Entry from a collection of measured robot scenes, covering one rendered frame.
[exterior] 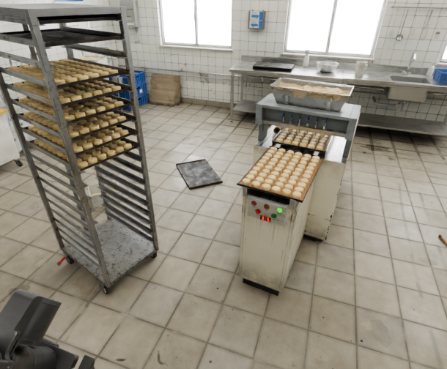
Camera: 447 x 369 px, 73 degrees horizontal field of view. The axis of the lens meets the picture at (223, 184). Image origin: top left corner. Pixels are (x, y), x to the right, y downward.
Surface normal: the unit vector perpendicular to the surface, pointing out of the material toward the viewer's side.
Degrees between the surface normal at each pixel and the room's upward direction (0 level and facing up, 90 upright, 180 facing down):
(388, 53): 90
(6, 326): 23
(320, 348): 0
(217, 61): 90
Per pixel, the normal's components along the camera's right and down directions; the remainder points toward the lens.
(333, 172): -0.43, 0.48
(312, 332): 0.01, -0.85
